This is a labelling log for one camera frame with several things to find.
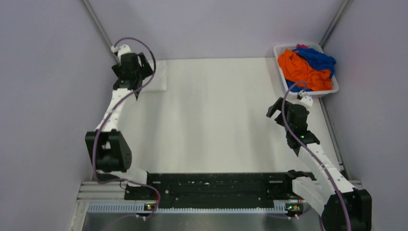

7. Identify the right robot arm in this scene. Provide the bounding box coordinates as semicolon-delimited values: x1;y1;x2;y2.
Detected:
267;96;372;231

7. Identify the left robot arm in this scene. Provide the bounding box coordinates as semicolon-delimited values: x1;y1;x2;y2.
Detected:
85;51;155;199

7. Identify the orange t-shirt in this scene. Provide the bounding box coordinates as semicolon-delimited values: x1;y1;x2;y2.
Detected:
278;49;332;91

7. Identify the blue t-shirt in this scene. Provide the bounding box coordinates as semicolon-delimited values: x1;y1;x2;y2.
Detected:
287;48;336;92

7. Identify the pink t-shirt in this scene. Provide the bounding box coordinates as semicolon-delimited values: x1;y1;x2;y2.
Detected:
296;44;308;49

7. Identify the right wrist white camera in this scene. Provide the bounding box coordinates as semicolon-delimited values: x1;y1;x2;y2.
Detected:
296;91;313;109

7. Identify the wrist white camera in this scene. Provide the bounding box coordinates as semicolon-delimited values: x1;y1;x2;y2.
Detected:
111;44;132;62
296;91;313;109

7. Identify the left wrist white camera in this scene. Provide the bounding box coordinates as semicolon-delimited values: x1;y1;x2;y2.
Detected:
111;44;132;62

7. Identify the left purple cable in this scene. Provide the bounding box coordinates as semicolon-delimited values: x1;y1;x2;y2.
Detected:
91;37;161;219

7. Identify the purple cable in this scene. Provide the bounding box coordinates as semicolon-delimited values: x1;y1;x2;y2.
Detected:
91;37;161;219
281;80;352;231

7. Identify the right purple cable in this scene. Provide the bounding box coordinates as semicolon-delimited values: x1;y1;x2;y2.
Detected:
281;80;352;231

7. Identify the left corner metal post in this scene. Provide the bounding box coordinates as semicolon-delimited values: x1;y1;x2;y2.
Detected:
80;0;119;64

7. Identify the corner metal post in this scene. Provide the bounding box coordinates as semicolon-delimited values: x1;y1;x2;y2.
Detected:
319;0;353;48
80;0;119;64

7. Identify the right corner metal post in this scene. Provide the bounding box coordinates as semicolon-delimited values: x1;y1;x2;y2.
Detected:
319;0;353;48

